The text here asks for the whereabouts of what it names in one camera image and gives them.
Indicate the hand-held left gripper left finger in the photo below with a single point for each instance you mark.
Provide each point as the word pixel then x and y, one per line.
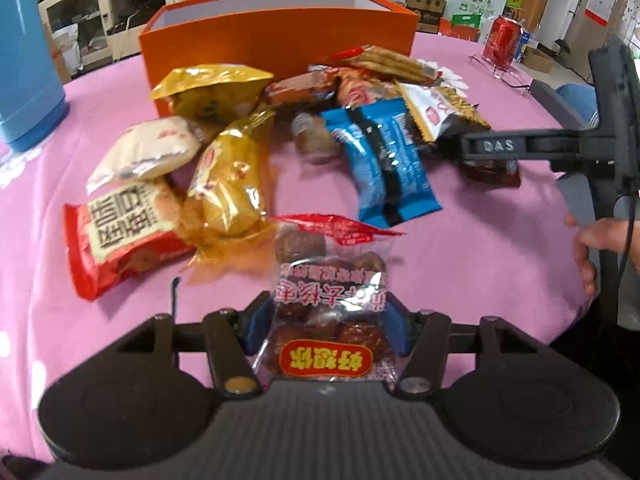
pixel 257 325

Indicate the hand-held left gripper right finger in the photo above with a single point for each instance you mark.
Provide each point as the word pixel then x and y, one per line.
pixel 397 327

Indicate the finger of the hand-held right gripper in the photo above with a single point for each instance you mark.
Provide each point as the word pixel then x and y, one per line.
pixel 452 147

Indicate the dark red snack packet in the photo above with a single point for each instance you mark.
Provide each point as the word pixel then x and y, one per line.
pixel 492 176

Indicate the clear red date packet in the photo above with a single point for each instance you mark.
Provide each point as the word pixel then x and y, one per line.
pixel 325 300

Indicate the orange cardboard box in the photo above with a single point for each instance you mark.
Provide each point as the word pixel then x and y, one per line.
pixel 280 40

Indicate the yellow snack packet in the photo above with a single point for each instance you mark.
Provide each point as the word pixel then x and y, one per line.
pixel 210 87

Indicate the person's right hand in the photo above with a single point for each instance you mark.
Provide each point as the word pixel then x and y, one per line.
pixel 585 240

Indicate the blue chair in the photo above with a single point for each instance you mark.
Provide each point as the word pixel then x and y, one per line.
pixel 575 97

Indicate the white gold snack packet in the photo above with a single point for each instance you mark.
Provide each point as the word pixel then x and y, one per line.
pixel 440 110

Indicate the blue snack packet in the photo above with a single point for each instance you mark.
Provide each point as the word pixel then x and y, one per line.
pixel 380 165

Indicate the clear eyeglasses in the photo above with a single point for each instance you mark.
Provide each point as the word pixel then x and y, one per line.
pixel 505 77

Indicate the clear cracker packet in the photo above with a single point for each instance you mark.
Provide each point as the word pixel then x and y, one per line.
pixel 395 65

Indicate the pink tablecloth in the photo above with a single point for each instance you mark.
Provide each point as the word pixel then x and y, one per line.
pixel 475 260

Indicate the red orange snack packet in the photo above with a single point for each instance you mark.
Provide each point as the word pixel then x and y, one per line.
pixel 360 92

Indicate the red soda can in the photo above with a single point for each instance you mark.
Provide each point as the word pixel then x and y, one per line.
pixel 502 42

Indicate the orange green carton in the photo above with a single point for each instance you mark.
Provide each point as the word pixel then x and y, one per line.
pixel 465 30

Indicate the small clear candy packet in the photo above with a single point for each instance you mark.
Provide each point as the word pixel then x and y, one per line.
pixel 312 135

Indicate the brown printed cardboard box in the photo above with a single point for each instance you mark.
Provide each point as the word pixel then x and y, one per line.
pixel 425 7

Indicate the gold translucent snack packet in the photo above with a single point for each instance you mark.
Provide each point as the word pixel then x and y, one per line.
pixel 227 180

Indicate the brown snack packet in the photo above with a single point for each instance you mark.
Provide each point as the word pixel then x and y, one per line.
pixel 300 90

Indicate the red white snack packet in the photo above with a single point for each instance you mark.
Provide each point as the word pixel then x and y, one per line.
pixel 125 230

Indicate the white bread packet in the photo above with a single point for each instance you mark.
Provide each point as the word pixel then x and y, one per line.
pixel 150 147

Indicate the white plastic bag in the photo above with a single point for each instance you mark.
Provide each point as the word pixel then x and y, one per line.
pixel 67 50

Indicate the blue plastic container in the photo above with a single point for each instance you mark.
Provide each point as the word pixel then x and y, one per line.
pixel 25 60

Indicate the white glass-door cabinet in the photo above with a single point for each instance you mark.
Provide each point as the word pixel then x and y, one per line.
pixel 75 15

